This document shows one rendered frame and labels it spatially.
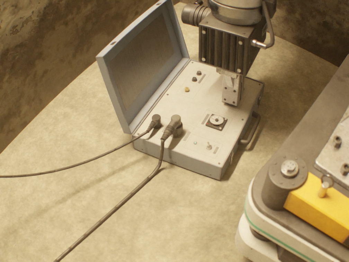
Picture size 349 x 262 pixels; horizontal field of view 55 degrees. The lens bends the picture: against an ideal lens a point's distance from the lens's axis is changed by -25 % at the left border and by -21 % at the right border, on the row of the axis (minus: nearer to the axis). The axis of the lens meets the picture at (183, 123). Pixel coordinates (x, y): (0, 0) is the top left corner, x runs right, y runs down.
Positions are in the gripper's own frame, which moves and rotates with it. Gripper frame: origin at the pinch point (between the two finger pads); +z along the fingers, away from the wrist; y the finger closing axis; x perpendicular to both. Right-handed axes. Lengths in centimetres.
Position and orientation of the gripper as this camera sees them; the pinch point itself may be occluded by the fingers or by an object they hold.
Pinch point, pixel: (233, 89)
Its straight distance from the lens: 124.9
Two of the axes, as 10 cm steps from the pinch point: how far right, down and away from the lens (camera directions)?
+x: -9.0, -3.1, 3.0
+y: 4.4, -6.5, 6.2
